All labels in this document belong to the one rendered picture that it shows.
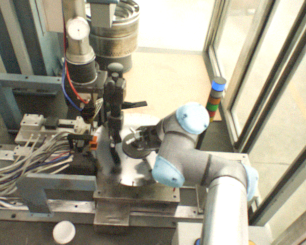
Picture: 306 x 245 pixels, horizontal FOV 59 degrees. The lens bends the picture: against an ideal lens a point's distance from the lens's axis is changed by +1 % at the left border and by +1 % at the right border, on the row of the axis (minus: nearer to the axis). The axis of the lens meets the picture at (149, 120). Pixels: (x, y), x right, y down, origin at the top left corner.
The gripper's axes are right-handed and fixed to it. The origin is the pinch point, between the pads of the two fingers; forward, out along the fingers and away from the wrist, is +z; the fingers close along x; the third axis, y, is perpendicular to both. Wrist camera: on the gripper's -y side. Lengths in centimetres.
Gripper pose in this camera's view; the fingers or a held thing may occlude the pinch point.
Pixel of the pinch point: (148, 144)
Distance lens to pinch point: 93.6
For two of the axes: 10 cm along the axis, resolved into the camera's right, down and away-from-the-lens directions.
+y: -9.1, 0.5, -4.0
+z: -3.8, 2.7, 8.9
